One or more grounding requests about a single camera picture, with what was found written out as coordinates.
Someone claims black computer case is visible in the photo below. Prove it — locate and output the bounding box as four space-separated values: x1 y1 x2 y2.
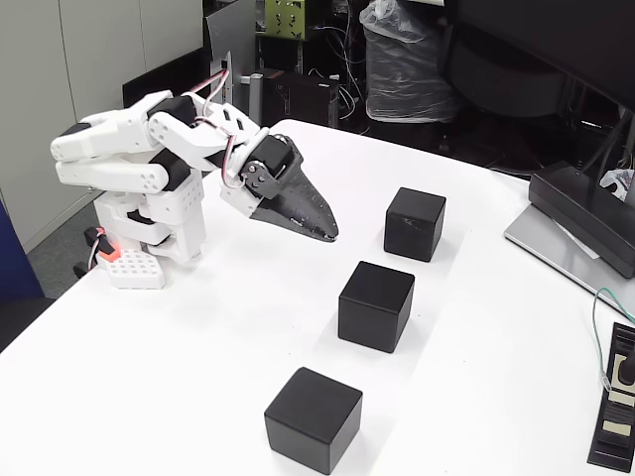
260 68 341 128

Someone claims black cube with scratch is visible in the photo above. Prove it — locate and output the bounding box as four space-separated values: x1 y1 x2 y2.
383 186 447 263

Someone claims grey computer tower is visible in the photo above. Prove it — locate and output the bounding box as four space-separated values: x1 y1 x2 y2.
202 0 260 135

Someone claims yellow-green panel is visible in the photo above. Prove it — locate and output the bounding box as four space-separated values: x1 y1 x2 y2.
264 0 309 40

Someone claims bin with clear plastic bag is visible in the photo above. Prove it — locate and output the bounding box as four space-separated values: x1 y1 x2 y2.
359 0 457 124

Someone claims black office chair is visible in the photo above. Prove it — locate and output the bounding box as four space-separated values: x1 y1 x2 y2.
441 24 572 123

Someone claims grey metal cabinet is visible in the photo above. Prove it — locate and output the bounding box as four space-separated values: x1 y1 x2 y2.
0 0 204 254

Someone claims silver monitor stand base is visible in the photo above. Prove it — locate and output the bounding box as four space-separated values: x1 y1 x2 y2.
503 202 635 318

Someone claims blue partition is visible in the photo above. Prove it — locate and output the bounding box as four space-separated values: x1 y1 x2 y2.
0 197 46 302

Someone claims black box on stand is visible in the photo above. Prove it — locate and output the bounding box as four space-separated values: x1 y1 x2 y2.
528 161 635 279

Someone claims white crumpled bag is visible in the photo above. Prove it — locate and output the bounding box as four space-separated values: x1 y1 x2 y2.
598 168 635 202

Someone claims black slotted holder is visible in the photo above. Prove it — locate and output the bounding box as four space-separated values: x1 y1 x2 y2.
586 321 635 472

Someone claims red white black servo cable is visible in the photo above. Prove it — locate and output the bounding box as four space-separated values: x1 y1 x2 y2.
181 68 272 190

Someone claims grey metal post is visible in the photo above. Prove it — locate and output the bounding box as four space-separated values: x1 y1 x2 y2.
247 72 264 128

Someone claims orange cable connector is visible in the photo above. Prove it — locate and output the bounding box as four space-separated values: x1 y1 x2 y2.
82 226 121 264

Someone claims green cable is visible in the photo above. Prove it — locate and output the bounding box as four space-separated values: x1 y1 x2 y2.
591 287 635 391

